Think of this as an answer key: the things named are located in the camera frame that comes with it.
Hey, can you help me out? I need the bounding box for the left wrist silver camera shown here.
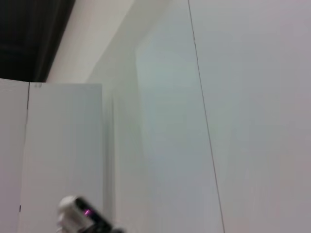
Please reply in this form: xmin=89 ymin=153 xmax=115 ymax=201
xmin=57 ymin=195 xmax=125 ymax=233

